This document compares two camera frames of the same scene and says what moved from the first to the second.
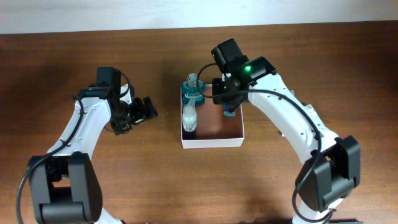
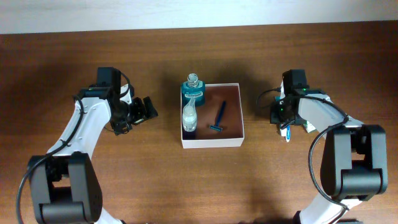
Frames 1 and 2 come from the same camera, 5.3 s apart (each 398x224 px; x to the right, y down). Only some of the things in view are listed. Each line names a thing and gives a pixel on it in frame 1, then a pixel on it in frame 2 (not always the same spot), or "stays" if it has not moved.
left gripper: x=141 y=114 stays
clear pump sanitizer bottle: x=189 y=116 stays
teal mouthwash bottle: x=189 y=89 stays
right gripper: x=219 y=94 → x=275 y=117
